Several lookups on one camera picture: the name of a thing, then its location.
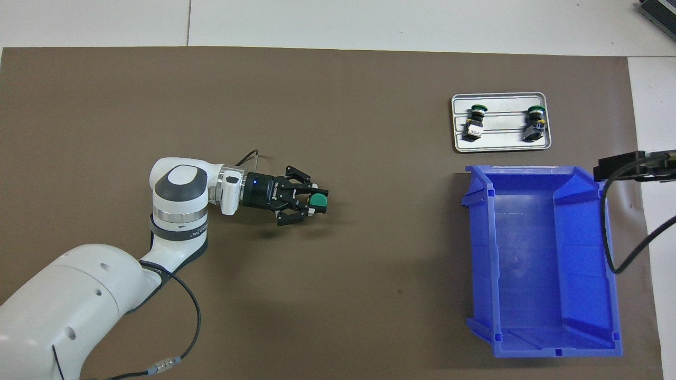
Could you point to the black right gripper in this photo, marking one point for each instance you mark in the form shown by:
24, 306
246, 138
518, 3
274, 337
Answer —
665, 171

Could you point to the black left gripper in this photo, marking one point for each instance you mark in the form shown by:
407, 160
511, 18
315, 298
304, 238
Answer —
264, 192

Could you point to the green push button switch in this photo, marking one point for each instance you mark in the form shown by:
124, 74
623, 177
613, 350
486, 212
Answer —
318, 199
475, 122
535, 124

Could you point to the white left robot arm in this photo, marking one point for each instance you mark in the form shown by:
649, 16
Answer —
79, 301

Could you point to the brown table mat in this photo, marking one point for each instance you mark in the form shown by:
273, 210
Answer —
343, 105

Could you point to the grey metal tray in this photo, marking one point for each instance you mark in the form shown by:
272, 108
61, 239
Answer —
501, 142

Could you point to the blue plastic storage bin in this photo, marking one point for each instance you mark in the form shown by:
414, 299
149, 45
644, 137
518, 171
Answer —
538, 264

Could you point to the grey ribbed device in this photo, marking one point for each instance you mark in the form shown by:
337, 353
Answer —
660, 13

